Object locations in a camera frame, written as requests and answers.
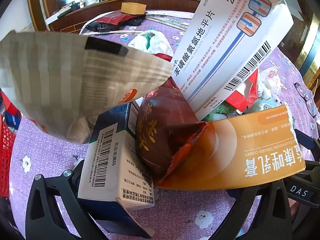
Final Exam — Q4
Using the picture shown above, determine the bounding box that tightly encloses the orange ointment box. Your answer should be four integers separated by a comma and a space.
158, 105, 307, 191

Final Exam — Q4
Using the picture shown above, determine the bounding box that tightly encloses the grey white snack bag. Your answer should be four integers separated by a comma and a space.
0, 30, 172, 144

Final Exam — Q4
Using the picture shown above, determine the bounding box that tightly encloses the red plastic basket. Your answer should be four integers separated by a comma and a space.
0, 114, 17, 198

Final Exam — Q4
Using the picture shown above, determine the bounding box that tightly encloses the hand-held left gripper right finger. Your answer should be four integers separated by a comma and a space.
220, 178, 293, 240

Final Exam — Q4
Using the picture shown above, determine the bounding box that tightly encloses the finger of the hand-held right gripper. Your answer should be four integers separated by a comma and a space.
294, 128, 320, 155

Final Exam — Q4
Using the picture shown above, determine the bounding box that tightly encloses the black plastic part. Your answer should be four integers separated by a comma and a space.
87, 21, 118, 33

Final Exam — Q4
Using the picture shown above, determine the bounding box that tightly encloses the torn red cardboard box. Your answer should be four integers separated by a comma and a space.
225, 69, 259, 114

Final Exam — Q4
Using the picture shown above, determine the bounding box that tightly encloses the red plastic bag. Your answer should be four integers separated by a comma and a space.
154, 52, 173, 63

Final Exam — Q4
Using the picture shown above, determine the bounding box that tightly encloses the purple floral tablecloth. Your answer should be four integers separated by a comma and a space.
9, 11, 320, 240

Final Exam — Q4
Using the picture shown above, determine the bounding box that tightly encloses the brown red snack packet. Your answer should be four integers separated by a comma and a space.
136, 77, 208, 181

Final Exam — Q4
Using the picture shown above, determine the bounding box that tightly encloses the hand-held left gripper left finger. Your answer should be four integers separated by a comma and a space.
25, 160, 86, 240

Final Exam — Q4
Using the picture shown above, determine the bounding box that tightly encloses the white red-dotted plastic bag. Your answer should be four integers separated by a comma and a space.
259, 67, 284, 99

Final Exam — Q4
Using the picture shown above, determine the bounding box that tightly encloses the wooden headboard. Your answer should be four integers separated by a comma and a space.
27, 0, 202, 32

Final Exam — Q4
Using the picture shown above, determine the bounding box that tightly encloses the dark blue white medicine box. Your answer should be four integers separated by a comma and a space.
77, 100, 156, 238

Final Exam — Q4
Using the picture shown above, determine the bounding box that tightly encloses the green plastic bag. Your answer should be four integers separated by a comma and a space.
211, 102, 234, 117

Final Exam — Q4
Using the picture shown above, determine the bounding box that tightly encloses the white blue-striped medicine box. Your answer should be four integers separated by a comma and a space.
171, 0, 294, 122

